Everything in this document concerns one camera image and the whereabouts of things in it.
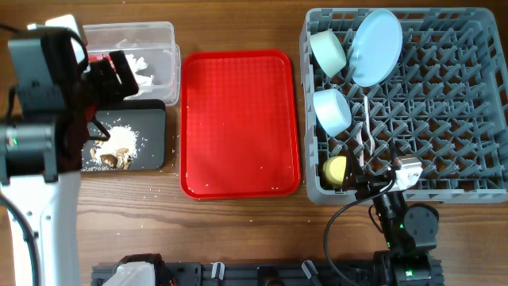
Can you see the white plastic spoon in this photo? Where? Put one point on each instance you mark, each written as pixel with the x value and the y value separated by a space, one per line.
pixel 368 125

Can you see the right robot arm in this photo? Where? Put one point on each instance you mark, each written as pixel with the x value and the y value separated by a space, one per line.
pixel 410 231

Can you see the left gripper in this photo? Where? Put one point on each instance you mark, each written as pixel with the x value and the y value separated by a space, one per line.
pixel 112 90

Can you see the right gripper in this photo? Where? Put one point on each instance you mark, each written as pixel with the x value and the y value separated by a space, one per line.
pixel 355 176

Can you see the red serving tray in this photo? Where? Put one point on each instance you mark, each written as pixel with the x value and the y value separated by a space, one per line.
pixel 238 125

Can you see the light blue plate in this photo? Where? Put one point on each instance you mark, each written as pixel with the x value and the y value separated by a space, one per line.
pixel 376 48

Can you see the grey dishwasher rack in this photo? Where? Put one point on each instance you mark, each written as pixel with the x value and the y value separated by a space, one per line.
pixel 445 102

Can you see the food scraps and rice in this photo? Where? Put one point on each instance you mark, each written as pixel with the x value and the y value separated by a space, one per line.
pixel 119 152

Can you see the yellow cup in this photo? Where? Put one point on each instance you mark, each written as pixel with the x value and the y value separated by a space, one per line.
pixel 334 170

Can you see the green bowl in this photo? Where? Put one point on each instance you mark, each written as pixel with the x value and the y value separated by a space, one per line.
pixel 328 52

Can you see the clear plastic bin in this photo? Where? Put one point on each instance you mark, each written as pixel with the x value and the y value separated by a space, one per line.
pixel 155 41

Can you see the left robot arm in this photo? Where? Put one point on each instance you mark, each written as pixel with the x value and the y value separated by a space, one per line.
pixel 73 107

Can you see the white napkin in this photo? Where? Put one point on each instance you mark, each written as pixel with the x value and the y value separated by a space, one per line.
pixel 138 67

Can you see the white plastic fork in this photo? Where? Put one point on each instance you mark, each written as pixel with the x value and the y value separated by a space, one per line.
pixel 360 142

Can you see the red snack wrapper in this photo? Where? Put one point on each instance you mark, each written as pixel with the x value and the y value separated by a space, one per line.
pixel 98 57

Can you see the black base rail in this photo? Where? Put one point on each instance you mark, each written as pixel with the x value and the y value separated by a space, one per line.
pixel 363 272

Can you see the light blue bowl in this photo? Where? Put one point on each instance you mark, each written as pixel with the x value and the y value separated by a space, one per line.
pixel 332 111

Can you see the black plastic tray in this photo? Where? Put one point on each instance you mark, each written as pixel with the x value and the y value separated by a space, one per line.
pixel 149 117

